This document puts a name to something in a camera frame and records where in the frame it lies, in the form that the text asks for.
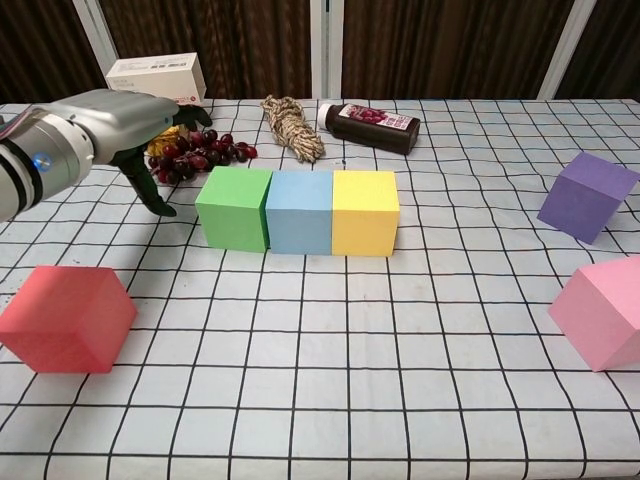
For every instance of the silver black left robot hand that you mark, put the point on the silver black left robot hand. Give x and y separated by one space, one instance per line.
120 122

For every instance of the green foam cube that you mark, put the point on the green foam cube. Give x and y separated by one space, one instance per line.
230 215

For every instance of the red foam cube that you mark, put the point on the red foam cube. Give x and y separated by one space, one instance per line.
60 320

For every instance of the yellow foam cube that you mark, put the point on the yellow foam cube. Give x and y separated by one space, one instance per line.
365 217

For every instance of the pink foam cube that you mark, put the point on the pink foam cube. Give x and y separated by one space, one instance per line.
600 315

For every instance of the blue foam cube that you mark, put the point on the blue foam cube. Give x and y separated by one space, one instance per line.
300 215

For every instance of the purple foam cube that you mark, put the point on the purple foam cube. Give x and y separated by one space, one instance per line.
580 205

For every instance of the yellow snack box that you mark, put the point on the yellow snack box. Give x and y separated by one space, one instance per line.
162 140

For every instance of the white cardboard box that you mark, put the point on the white cardboard box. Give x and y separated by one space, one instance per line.
155 75

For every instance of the bunch of dark grapes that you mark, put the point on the bunch of dark grapes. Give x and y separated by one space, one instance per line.
200 152

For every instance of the brown pleated curtain panel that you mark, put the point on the brown pleated curtain panel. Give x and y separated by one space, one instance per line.
40 50
440 45
610 55
225 45

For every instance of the dark grape juice bottle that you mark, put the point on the dark grape juice bottle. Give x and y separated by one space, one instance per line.
375 127

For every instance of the white black checkered tablecloth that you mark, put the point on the white black checkered tablecloth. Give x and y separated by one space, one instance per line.
320 350

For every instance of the grey metal partition post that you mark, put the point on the grey metal partition post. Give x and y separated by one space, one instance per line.
325 45
567 45
97 40

